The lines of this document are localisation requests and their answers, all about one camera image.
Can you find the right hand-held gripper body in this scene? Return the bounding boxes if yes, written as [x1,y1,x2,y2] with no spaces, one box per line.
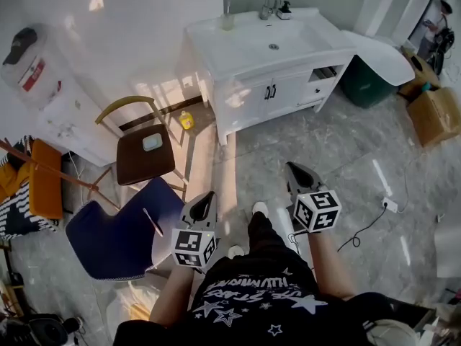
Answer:
[287,182,342,234]

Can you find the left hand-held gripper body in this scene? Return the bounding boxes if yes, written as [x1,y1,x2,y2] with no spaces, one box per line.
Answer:
[171,192,221,269]

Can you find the translucent yellowish cup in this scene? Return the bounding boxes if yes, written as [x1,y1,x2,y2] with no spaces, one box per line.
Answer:
[220,12,236,32]

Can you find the person's right forearm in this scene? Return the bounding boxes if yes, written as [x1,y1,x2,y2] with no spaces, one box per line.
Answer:
[305,229,358,301]

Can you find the person's left forearm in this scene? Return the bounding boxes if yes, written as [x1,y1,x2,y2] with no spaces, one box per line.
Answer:
[148,261,194,328]

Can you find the thin pale brush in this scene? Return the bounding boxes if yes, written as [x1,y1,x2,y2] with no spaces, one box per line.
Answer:
[143,208,164,238]

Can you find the person's black trousers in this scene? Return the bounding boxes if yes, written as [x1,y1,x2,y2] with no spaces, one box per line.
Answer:
[247,210,291,257]

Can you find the wooden chair brown seat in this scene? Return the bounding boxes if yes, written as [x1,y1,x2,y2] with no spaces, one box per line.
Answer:
[94,95,189,202]

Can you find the blue upholstered chair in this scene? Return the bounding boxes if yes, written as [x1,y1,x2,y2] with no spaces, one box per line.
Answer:
[65,177,187,281]

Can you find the pale green soap box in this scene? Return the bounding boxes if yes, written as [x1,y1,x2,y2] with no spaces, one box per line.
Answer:
[142,133,164,153]

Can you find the white plastic bag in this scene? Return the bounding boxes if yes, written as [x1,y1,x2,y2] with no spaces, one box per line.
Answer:
[107,281,161,340]

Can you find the yellow plastic bottle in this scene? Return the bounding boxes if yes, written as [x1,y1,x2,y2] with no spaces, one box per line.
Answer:
[179,110,196,130]

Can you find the person's black printed shirt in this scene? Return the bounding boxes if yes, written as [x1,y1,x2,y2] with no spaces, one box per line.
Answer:
[114,245,419,346]

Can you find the dark green bin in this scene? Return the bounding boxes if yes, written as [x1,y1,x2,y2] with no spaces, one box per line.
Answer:
[339,54,398,110]

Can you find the white sink vanity cabinet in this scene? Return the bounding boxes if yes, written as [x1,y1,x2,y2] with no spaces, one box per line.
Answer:
[183,7,357,146]

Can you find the white curved tub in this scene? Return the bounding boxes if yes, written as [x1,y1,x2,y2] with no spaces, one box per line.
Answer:
[340,30,417,87]

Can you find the large cardboard box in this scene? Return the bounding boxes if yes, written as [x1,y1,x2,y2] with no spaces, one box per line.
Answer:
[406,86,461,148]

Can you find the brown wooden rod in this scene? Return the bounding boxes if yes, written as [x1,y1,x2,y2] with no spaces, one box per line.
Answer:
[0,138,122,210]

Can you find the white water dispenser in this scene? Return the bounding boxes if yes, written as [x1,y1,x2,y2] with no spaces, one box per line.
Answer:
[35,73,122,168]

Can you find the cardboard box with round hole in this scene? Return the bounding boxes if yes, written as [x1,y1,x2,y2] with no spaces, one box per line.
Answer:
[397,48,442,102]

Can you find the black pump soap dispenser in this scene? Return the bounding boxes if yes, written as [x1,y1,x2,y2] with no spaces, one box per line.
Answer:
[276,0,292,21]

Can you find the chrome faucet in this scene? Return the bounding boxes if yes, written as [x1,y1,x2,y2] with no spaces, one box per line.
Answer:
[258,0,285,21]

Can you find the black white striped cloth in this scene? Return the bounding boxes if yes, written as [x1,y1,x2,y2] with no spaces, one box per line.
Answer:
[0,135,61,241]

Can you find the black baseball cap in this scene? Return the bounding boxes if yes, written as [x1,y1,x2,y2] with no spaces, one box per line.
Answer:
[2,27,39,66]

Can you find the thin gripper cable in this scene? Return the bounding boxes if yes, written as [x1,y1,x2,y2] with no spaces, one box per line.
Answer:
[287,231,316,272]

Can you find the black floor cable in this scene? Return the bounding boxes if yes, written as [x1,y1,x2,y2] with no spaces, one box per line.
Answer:
[336,203,388,254]

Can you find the white floor cable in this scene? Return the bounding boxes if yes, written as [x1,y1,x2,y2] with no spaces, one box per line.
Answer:
[395,152,424,213]

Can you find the black camera equipment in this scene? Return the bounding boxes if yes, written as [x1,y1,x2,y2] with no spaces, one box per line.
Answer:
[0,313,83,346]

